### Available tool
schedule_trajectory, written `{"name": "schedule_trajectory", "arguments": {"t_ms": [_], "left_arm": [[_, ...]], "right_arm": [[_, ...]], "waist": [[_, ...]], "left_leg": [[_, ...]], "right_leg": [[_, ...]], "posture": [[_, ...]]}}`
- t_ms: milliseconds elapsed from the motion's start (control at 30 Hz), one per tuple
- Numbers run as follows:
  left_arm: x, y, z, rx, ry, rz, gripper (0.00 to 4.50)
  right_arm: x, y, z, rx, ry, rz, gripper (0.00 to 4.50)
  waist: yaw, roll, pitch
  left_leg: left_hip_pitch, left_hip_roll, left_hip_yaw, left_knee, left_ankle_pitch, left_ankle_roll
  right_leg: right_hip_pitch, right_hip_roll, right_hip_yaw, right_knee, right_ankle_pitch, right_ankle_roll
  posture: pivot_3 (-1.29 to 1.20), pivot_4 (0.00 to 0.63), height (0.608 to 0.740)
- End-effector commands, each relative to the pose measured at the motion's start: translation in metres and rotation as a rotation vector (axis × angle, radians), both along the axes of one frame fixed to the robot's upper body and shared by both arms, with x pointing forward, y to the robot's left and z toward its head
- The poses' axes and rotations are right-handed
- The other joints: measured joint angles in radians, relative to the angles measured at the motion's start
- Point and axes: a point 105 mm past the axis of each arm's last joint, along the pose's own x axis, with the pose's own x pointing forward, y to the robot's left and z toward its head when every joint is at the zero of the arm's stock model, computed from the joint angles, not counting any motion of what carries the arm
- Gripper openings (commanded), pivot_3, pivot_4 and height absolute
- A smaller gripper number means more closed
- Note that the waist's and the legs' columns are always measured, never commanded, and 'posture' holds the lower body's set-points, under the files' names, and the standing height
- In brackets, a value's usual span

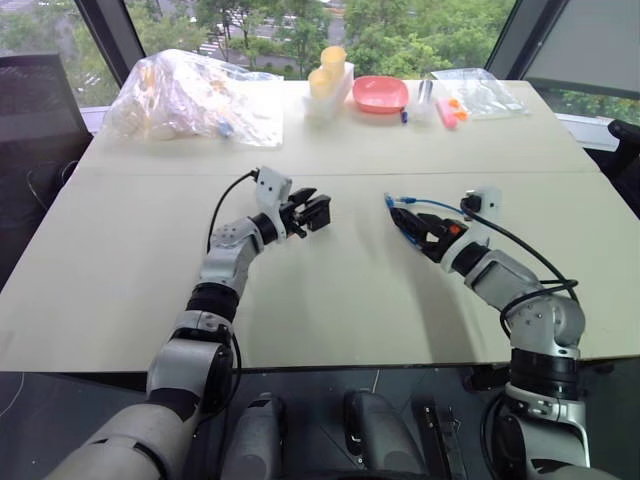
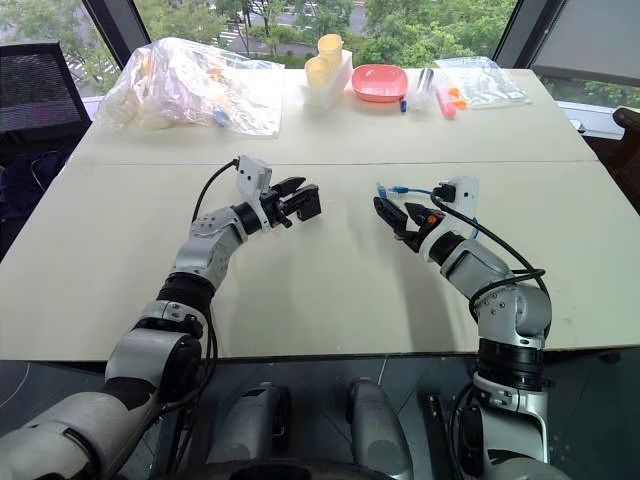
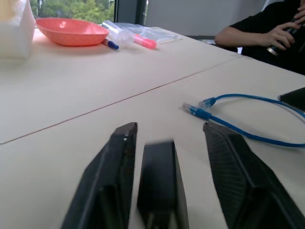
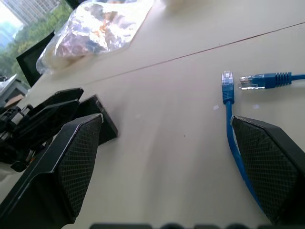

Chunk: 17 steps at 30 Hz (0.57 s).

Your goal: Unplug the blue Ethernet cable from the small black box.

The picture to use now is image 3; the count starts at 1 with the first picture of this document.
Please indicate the black bottle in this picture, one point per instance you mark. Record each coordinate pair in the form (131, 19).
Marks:
(284, 39)

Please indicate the person's right hand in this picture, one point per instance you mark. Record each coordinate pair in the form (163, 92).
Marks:
(280, 35)

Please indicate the coral plastic bowl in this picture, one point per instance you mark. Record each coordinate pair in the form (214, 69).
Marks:
(71, 32)

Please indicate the white plastic container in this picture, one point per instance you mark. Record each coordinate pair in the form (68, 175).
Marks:
(15, 35)

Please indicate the person's left hand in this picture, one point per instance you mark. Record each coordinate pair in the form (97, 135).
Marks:
(301, 15)

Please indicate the black flat device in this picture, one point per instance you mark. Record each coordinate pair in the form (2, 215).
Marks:
(294, 97)

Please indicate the person in black shirt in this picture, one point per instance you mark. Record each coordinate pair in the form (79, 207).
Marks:
(257, 21)

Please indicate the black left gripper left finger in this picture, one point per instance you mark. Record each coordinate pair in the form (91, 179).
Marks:
(112, 171)

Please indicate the dark window frame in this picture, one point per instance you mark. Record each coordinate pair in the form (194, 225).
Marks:
(129, 10)

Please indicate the small black box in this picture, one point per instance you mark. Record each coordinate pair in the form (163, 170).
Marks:
(162, 181)

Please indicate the pink marker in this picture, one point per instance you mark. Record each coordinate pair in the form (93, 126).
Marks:
(145, 42)

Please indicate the blue pen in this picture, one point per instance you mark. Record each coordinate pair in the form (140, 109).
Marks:
(112, 44)

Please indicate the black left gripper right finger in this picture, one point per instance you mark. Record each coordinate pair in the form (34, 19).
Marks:
(240, 181)

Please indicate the clear plastic bag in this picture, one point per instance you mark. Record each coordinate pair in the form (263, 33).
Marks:
(155, 32)

